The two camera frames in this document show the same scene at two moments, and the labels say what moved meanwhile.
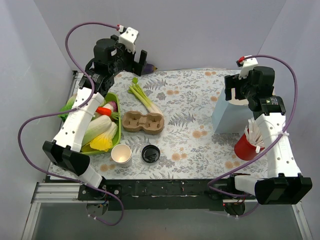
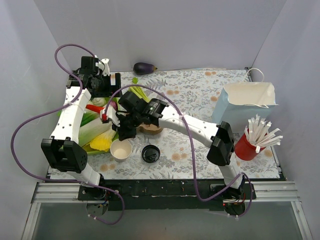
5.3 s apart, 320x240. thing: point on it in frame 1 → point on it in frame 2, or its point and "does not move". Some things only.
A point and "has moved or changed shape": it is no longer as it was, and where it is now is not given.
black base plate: x=201 y=194 does not move
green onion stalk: x=152 y=107 does not move
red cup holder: x=244 y=150 does not move
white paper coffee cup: x=121 y=153 has moved or changed shape
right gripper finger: x=232 y=81 → x=123 y=133
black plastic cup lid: x=150 y=153 does not move
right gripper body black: x=236 y=85 → x=127 y=128
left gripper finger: x=143 y=59 → x=114 y=88
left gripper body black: x=133 y=64 → x=116 y=83
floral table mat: x=167 y=121 does not move
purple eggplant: x=149 y=68 does not move
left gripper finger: x=137 y=68 → x=106 y=93
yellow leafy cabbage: x=104 y=141 does not move
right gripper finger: x=228 y=94 → x=131 y=132
